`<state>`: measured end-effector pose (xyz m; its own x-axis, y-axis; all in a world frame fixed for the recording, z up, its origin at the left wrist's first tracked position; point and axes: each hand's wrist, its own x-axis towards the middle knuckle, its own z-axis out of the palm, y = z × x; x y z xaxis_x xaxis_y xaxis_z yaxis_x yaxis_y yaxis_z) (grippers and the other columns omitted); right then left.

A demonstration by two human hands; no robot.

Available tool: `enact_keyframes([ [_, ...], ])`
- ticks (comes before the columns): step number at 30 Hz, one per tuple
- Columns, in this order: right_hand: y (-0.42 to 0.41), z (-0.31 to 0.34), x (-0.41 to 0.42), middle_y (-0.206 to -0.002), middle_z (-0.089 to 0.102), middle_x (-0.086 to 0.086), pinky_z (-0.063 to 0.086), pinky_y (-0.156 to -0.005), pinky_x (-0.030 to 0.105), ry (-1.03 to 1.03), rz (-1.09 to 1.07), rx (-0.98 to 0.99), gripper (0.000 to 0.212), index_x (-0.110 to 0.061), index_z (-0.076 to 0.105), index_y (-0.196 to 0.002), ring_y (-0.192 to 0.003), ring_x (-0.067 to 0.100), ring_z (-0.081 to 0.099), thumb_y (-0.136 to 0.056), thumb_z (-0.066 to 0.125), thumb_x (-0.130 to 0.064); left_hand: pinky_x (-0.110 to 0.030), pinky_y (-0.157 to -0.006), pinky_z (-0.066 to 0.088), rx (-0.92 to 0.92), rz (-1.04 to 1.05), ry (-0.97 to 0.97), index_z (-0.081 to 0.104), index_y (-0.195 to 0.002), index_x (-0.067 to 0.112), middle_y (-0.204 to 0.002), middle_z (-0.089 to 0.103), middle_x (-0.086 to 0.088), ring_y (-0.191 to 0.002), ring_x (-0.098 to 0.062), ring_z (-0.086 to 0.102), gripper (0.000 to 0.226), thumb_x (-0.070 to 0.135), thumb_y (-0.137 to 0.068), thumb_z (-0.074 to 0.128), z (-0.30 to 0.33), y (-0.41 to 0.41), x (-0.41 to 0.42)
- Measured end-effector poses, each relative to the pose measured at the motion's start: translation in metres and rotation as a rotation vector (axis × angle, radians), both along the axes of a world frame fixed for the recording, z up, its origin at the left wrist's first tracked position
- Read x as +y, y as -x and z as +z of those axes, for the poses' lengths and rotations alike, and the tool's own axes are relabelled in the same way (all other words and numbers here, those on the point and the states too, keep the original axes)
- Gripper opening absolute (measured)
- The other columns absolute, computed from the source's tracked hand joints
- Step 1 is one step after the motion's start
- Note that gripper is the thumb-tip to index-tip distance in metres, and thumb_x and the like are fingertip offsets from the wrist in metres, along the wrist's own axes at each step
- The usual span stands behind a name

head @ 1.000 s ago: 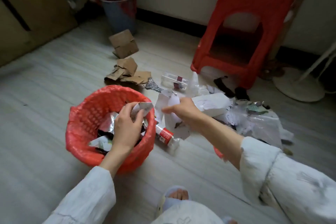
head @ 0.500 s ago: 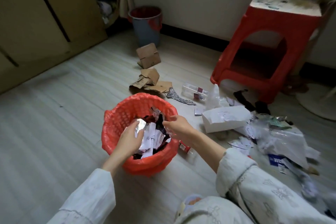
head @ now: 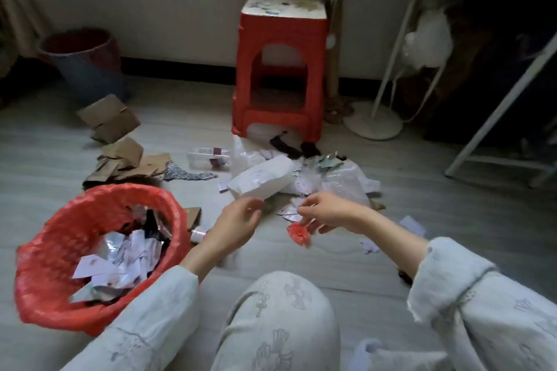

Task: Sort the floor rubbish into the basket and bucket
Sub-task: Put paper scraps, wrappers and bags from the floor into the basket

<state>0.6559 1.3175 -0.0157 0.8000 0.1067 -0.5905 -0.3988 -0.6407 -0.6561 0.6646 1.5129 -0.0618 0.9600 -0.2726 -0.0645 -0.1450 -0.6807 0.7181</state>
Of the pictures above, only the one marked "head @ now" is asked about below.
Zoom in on person's left forearm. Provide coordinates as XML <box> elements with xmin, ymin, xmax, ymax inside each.
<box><xmin>179</xmin><ymin>240</ymin><xmax>227</xmax><ymax>282</ymax></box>

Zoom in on torn cardboard pieces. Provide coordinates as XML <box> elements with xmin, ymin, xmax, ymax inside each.
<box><xmin>82</xmin><ymin>136</ymin><xmax>173</xmax><ymax>191</ymax></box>

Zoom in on dark hanging clothes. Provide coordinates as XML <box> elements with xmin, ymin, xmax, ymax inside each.
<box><xmin>424</xmin><ymin>0</ymin><xmax>557</xmax><ymax>146</ymax></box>

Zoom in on white fan pole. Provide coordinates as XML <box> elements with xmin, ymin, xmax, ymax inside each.
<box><xmin>370</xmin><ymin>0</ymin><xmax>427</xmax><ymax>119</ymax></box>

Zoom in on white left sleeve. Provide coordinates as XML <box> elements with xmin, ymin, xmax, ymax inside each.
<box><xmin>60</xmin><ymin>265</ymin><xmax>200</xmax><ymax>371</ymax></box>

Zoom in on grey bucket with red liner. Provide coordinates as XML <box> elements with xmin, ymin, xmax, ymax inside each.
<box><xmin>37</xmin><ymin>27</ymin><xmax>129</xmax><ymax>102</ymax></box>

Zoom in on beige brown striped curtain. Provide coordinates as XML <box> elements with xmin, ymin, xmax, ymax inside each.
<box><xmin>0</xmin><ymin>0</ymin><xmax>49</xmax><ymax>76</ymax></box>

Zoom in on person's right forearm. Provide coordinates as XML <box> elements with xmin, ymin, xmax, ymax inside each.
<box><xmin>361</xmin><ymin>209</ymin><xmax>429</xmax><ymax>280</ymax></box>

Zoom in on white sleeve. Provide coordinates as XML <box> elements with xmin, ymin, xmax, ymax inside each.
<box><xmin>407</xmin><ymin>237</ymin><xmax>557</xmax><ymax>371</ymax></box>
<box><xmin>60</xmin><ymin>265</ymin><xmax>200</xmax><ymax>371</ymax></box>

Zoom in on paint-stained white board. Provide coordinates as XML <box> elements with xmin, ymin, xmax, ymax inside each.
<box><xmin>240</xmin><ymin>0</ymin><xmax>327</xmax><ymax>19</ymax></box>

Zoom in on clear plastic box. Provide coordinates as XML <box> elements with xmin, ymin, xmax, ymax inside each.
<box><xmin>187</xmin><ymin>147</ymin><xmax>232</xmax><ymax>170</ymax></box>

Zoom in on light trousers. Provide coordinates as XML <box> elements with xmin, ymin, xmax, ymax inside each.
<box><xmin>211</xmin><ymin>271</ymin><xmax>453</xmax><ymax>371</ymax></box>

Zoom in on orange plastic scrap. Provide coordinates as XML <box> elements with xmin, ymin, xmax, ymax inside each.
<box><xmin>287</xmin><ymin>220</ymin><xmax>314</xmax><ymax>249</ymax></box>

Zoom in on white foam block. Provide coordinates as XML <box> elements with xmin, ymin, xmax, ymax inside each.
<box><xmin>398</xmin><ymin>215</ymin><xmax>427</xmax><ymax>238</ymax></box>

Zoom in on pile of mixed scrap litter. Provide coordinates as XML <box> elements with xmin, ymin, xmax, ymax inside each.
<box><xmin>278</xmin><ymin>153</ymin><xmax>384</xmax><ymax>224</ymax></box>

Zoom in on black white patterned cloth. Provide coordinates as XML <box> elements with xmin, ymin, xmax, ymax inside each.
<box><xmin>161</xmin><ymin>161</ymin><xmax>218</xmax><ymax>183</ymax></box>

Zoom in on white right sleeve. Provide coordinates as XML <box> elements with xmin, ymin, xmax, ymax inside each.
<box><xmin>407</xmin><ymin>237</ymin><xmax>557</xmax><ymax>371</ymax></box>

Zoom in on brown labelled cardboard mailer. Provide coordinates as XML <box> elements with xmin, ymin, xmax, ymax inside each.
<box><xmin>182</xmin><ymin>206</ymin><xmax>202</xmax><ymax>232</ymax></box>

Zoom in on red plastic stool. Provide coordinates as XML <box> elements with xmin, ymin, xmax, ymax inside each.
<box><xmin>231</xmin><ymin>9</ymin><xmax>330</xmax><ymax>143</ymax></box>

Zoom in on white round fan base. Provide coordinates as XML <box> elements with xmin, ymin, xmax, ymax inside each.
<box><xmin>342</xmin><ymin>101</ymin><xmax>404</xmax><ymax>141</ymax></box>

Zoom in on red-lined waste basket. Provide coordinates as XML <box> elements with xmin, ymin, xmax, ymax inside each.
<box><xmin>13</xmin><ymin>183</ymin><xmax>192</xmax><ymax>337</ymax></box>

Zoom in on white fan cable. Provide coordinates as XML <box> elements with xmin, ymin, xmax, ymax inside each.
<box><xmin>391</xmin><ymin>64</ymin><xmax>449</xmax><ymax>123</ymax></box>

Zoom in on person's right hand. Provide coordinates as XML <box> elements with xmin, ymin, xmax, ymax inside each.
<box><xmin>298</xmin><ymin>191</ymin><xmax>375</xmax><ymax>235</ymax></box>

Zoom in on person's left hand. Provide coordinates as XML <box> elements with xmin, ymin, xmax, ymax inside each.
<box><xmin>204</xmin><ymin>197</ymin><xmax>265</xmax><ymax>256</ymax></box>

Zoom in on white parcel bag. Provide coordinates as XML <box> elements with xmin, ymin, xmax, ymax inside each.
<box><xmin>227</xmin><ymin>154</ymin><xmax>296</xmax><ymax>201</ymax></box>

